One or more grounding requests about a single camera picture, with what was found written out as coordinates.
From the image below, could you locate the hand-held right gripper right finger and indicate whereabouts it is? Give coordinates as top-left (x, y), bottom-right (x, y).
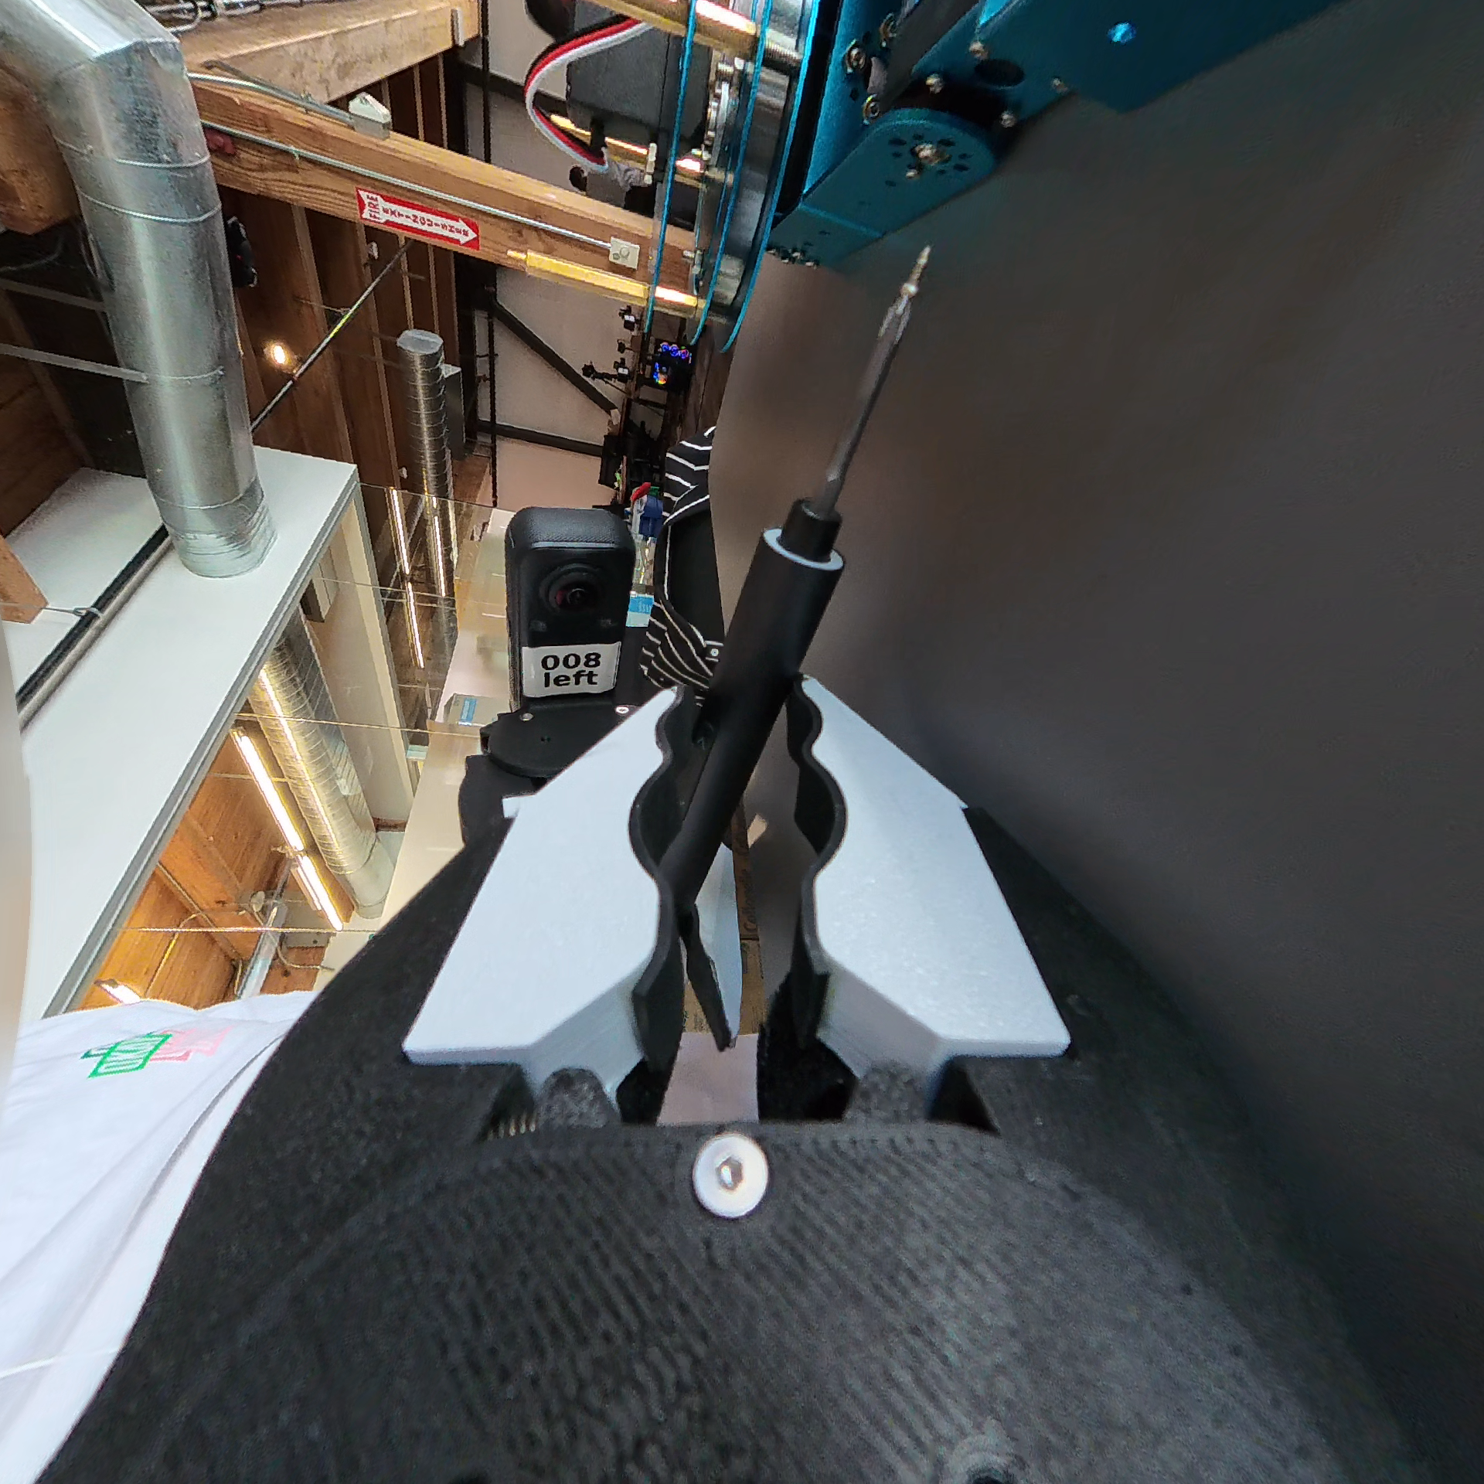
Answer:
top-left (791, 675), bottom-right (1074, 1093)

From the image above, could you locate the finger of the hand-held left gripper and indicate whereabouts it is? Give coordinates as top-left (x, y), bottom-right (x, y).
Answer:
top-left (678, 839), bottom-right (746, 1054)

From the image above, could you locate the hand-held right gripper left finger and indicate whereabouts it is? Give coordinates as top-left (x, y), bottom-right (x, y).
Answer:
top-left (401, 688), bottom-right (686, 1099)

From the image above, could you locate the black screwdriver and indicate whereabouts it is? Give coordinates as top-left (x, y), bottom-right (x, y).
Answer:
top-left (656, 246), bottom-right (934, 905)

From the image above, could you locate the blue metal bracket assembly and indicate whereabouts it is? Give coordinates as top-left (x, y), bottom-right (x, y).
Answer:
top-left (769, 0), bottom-right (1352, 276)

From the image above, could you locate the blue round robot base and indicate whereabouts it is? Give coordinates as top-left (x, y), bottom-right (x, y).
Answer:
top-left (650, 0), bottom-right (848, 353)

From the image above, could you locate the dark grey desk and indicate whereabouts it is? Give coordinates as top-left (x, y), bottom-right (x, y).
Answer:
top-left (695, 0), bottom-right (1484, 1484)

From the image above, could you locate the striped black white cloth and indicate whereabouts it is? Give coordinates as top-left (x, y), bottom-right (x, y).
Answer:
top-left (635, 427), bottom-right (744, 696)

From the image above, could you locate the white booth structure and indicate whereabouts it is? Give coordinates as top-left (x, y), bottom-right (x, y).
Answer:
top-left (0, 445), bottom-right (362, 1022)

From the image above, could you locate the red white arrow sign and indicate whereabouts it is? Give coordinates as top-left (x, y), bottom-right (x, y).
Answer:
top-left (354, 184), bottom-right (482, 251)

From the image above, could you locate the wooden ceiling beam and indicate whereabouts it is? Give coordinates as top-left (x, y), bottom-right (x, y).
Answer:
top-left (185, 69), bottom-right (697, 302)

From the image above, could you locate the black servo motor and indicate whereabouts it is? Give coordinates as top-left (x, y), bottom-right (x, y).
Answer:
top-left (561, 22), bottom-right (686, 129)

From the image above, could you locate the ribbed silver air duct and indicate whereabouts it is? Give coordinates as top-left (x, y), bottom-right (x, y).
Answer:
top-left (394, 327), bottom-right (465, 511)
top-left (249, 638), bottom-right (401, 916)

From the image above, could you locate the red white servo cable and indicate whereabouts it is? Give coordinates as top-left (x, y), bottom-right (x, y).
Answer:
top-left (522, 33), bottom-right (610, 169)

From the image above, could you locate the large silver air duct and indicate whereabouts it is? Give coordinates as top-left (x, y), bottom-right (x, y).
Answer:
top-left (0, 0), bottom-right (281, 581)

